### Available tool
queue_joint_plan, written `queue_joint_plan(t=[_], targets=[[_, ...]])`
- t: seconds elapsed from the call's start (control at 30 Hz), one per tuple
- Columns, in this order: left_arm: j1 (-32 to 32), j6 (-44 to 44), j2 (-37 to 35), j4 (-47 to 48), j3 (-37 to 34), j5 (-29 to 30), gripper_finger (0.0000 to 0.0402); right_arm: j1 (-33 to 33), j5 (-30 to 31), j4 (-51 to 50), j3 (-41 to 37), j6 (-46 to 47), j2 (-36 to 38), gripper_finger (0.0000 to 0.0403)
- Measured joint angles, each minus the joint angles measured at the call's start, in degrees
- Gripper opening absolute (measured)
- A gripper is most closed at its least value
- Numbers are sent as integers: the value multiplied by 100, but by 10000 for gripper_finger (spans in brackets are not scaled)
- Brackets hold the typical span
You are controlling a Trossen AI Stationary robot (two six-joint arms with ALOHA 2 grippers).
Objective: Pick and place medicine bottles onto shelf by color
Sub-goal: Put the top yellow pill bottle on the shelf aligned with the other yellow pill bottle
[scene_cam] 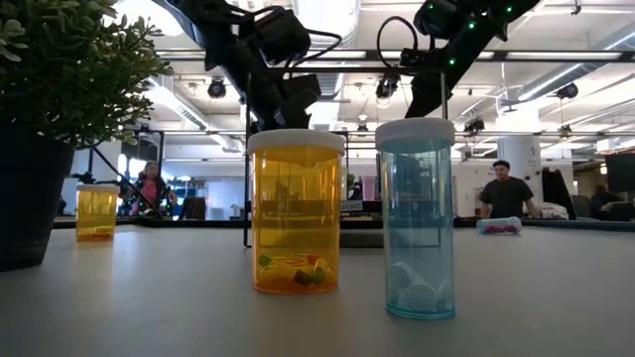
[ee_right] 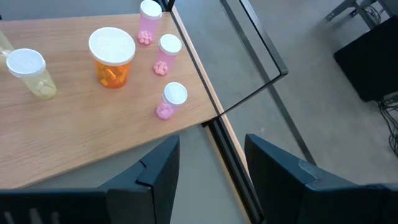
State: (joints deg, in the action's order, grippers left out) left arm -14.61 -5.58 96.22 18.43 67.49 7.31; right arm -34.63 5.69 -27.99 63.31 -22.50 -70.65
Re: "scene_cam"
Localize white building column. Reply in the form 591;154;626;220
497;106;544;214

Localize pink bottle dark red pills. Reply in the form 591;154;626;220
476;216;524;236

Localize white cloth bundle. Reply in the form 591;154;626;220
538;201;571;220

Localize green potted plant black pot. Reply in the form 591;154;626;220
0;0;175;273

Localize black ceiling light rail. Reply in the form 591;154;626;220
153;48;635;63

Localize grey table mat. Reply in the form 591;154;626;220
0;223;635;357

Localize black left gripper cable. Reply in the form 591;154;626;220
296;28;344;68

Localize black office chair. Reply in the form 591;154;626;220
178;196;207;221

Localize amber bottle with colourful capsules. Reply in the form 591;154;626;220
246;128;347;297

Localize blue pill bottle white cap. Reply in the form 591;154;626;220
374;117;456;321

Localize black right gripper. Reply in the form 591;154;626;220
401;29;497;119

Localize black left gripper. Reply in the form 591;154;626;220
217;7;322;131

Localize person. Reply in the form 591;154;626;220
588;183;622;220
478;159;542;219
129;161;179;218

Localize silver ceiling air duct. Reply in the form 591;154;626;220
292;0;363;100

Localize amber pill bottle white cap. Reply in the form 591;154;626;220
75;182;121;243

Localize black monitor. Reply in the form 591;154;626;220
605;153;635;193

